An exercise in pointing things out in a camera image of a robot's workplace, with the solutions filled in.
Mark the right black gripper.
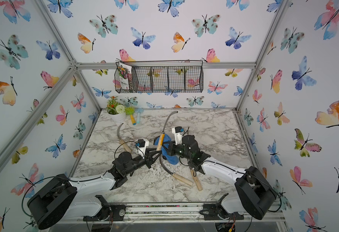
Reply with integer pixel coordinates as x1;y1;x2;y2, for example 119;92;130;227
161;141;193;163

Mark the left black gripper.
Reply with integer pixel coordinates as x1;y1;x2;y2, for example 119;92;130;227
123;148;161;177

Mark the sickle wooden handle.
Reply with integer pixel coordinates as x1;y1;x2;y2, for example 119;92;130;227
156;111;178;151
159;153;193;187
190;168;203;191
116;122;132;153

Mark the blue rag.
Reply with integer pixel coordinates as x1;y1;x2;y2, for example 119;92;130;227
161;134;179;165

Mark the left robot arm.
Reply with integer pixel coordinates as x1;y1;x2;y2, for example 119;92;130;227
27;148;162;230

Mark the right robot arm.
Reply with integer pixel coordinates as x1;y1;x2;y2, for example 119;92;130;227
164;135;278;220

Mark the potted artificial plant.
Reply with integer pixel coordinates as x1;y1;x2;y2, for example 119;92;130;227
106;96;126;124

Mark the green yellow toy brush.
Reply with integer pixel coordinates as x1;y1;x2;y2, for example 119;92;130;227
125;106;136;125

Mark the light blue toy tool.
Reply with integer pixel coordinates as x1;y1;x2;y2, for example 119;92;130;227
135;108;143;124

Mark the colourful booklet in basket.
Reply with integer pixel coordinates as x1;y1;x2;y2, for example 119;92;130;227
117;62;132;90

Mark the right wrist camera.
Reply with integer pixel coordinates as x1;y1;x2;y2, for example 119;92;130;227
171;126;185;145

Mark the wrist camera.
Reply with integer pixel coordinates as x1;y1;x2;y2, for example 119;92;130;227
136;139;149;159
171;126;185;145

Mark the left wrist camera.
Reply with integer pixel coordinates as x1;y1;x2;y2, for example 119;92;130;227
136;139;149;159

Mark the aluminium front rail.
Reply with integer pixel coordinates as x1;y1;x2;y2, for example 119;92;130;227
40;202;286;224

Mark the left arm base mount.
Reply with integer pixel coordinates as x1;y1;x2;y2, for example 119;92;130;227
83;195;127;223

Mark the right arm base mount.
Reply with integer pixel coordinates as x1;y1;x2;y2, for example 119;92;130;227
199;193;245;220

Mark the black wire basket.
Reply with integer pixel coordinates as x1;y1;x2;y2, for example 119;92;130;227
114;60;204;94

